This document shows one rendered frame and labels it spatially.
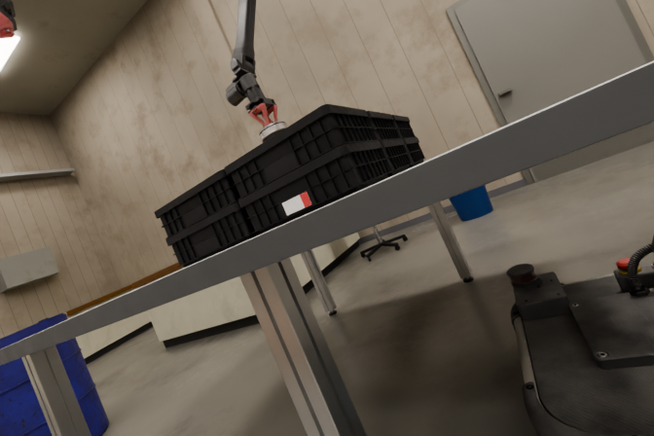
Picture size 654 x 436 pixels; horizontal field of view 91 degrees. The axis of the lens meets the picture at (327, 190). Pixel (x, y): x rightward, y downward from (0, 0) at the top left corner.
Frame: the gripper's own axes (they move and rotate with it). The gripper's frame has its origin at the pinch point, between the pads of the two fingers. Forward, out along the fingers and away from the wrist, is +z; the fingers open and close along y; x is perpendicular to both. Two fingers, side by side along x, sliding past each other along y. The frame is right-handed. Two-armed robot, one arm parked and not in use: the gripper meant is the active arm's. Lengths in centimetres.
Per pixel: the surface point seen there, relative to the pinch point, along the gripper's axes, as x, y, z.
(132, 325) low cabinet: -523, -196, 41
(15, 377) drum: -187, 34, 33
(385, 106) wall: -22, -316, -50
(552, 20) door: 161, -311, -26
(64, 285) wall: -732, -220, -95
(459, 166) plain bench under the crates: 53, 65, 40
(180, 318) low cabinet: -257, -103, 57
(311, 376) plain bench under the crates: 21, 60, 58
